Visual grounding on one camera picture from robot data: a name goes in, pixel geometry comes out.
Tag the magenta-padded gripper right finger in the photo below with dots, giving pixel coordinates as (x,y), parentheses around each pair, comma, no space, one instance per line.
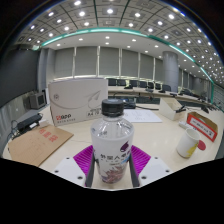
(141,160)

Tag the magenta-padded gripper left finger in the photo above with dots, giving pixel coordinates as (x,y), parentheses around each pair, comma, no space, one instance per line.
(83,160)

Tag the clear water bottle black cap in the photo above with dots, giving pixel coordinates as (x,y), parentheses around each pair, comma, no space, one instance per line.
(111,146)

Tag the white printed paper sheet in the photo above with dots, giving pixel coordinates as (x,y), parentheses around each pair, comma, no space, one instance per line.
(143,116)

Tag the brown kraft paper envelope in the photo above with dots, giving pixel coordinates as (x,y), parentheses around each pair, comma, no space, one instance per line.
(36,145)

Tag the white remote control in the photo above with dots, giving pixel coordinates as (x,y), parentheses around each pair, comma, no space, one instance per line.
(185,125)

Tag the small open white box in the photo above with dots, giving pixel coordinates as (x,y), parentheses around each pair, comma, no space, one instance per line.
(168,108)

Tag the large white cardboard box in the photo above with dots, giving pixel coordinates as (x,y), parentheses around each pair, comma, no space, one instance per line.
(75,100)

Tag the flat round red coaster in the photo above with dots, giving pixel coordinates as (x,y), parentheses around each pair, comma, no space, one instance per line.
(202,145)

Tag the black clip in white box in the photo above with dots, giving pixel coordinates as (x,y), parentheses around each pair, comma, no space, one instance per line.
(181,108)

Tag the flat black electronic device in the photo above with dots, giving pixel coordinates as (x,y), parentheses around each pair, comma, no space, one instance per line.
(29,121)

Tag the brown cardboard tray red edge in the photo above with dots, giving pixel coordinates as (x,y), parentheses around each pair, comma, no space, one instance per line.
(201,126)

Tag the black conference microphones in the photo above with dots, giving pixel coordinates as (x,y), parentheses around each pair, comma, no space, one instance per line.
(128,87)

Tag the small grey monitor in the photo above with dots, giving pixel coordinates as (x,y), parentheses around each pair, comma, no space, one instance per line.
(37,100)

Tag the black office chairs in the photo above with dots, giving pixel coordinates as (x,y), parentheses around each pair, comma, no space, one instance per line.
(133,82)

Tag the black desktop microphone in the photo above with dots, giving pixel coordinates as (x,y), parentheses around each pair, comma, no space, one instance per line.
(204,109)

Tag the round ceiling lights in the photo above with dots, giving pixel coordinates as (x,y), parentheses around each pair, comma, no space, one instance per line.
(110,11)

